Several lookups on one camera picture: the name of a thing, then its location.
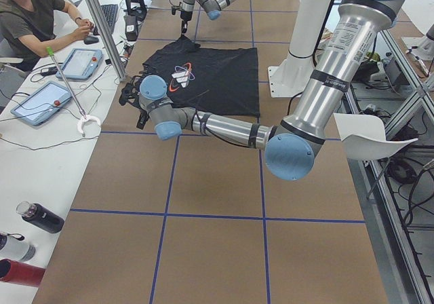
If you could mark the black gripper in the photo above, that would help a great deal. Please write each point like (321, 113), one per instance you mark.
(184, 20)
(142, 115)

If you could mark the black t-shirt with logo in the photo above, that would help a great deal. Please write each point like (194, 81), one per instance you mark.
(220, 81)

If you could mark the teach pendant tablet far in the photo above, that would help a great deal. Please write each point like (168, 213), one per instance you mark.
(81, 64)

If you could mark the teach pendant tablet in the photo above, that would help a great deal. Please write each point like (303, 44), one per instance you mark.
(39, 107)
(81, 64)

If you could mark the black computer mouse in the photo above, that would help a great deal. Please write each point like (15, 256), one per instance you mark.
(90, 39)

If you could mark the black keyboard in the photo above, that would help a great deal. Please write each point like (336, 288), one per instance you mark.
(110, 12)

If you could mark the teach pendant tablet near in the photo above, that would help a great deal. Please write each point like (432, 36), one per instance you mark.
(39, 107)

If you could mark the seated person in grey shirt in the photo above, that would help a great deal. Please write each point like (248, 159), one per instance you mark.
(28, 27)

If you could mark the black water bottle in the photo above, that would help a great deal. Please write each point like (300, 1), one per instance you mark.
(40, 217)

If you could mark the white water bottle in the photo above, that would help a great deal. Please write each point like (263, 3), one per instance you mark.
(15, 249)

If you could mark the white chair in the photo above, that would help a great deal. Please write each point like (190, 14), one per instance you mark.
(364, 137)

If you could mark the red water bottle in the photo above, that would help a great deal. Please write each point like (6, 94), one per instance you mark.
(21, 273)

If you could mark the metal rod with white ring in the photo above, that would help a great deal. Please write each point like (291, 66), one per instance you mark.
(84, 116)

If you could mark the aluminium frame post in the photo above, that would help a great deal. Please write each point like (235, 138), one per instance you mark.
(107, 38)

